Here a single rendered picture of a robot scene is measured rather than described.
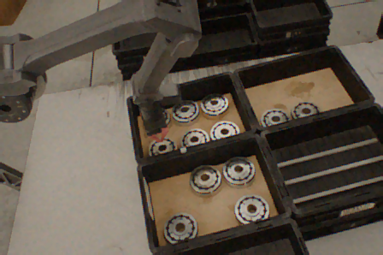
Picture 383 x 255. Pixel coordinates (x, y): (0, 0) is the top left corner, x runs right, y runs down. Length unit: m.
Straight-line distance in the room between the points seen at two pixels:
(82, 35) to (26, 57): 0.14
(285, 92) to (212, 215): 0.56
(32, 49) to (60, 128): 0.98
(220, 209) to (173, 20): 0.71
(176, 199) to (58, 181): 0.53
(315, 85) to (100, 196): 0.90
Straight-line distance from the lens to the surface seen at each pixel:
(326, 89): 1.54
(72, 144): 1.69
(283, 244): 1.19
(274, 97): 1.50
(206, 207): 1.24
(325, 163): 1.34
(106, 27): 0.71
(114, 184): 1.51
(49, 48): 0.79
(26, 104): 1.27
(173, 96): 1.11
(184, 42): 0.71
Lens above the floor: 1.94
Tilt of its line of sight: 51 degrees down
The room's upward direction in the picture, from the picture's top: 12 degrees counter-clockwise
